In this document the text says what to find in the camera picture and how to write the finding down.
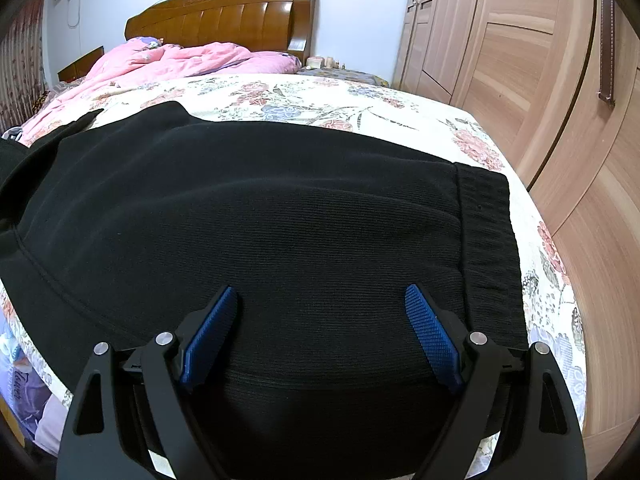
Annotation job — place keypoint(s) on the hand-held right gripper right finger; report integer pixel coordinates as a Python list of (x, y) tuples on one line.
[(432, 335)]

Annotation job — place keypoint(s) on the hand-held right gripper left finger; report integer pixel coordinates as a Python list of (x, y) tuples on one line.
[(210, 340)]

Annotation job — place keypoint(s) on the black pants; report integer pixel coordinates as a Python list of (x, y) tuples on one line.
[(275, 210)]

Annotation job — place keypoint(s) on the printed plastic bag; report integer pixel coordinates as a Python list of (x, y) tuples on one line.
[(22, 375)]

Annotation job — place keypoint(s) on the floral bed sheet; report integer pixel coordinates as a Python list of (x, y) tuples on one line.
[(350, 105)]

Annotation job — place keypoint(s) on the cloth-covered nightstand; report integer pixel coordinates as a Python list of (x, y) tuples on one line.
[(345, 76)]

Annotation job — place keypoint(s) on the pink quilt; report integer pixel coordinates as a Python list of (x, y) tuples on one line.
[(150, 65)]

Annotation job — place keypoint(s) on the wooden wardrobe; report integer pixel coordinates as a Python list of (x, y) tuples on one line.
[(525, 60)]

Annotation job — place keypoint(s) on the beige box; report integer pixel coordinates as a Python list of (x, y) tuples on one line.
[(314, 63)]

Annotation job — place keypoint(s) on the purple floral pillow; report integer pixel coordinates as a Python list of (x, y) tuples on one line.
[(147, 40)]

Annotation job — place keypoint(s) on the wooden headboard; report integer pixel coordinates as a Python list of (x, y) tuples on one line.
[(225, 15)]

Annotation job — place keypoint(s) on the patterned curtain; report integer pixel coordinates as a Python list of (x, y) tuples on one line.
[(20, 70)]

